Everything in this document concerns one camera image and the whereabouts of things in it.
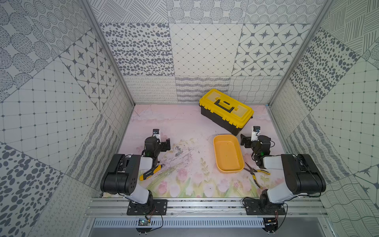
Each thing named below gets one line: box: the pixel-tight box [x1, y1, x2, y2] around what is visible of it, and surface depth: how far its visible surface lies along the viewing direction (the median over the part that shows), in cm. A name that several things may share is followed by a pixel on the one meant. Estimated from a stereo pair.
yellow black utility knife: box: [139, 164, 162, 182], surface depth 86 cm
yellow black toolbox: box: [198, 88, 255, 136], surface depth 99 cm
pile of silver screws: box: [175, 145, 184, 157], surface depth 97 cm
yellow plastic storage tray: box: [213, 134, 245, 174], surface depth 95 cm
